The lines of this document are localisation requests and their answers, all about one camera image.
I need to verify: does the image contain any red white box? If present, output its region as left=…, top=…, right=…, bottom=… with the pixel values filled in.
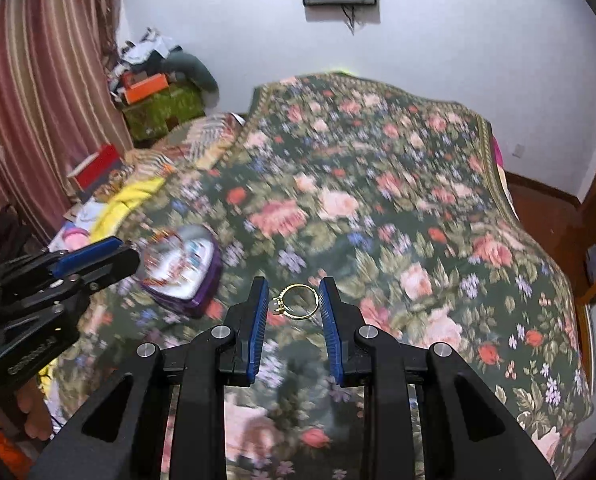
left=67, top=144, right=122, bottom=192

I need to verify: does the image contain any heart shaped purple tin box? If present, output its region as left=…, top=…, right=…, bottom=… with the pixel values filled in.
left=135, top=224, right=223, bottom=318

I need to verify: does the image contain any striped patterned quilt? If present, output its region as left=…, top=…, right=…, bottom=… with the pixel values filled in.
left=123, top=113, right=245, bottom=182

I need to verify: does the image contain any yellow blanket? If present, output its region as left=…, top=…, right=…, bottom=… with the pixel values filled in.
left=89, top=177, right=165, bottom=243

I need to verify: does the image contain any floral green bed cover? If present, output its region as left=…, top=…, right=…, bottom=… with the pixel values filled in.
left=50, top=74, right=592, bottom=477

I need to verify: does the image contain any red string turquoise bead bracelet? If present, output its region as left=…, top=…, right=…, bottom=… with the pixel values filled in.
left=170, top=238, right=212, bottom=281

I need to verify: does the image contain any person left hand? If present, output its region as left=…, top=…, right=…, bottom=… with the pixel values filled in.
left=15, top=378, right=53, bottom=441

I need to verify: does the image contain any gold ring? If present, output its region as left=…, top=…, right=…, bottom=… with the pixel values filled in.
left=269, top=283, right=321, bottom=321

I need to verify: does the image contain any pink slipper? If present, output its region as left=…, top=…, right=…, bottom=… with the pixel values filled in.
left=62, top=226, right=91, bottom=252

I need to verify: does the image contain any orange box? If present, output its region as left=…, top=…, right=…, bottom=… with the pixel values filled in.
left=124, top=74, right=169, bottom=105

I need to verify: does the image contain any striped red curtain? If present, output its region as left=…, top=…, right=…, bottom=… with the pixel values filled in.
left=0, top=0, right=132, bottom=242

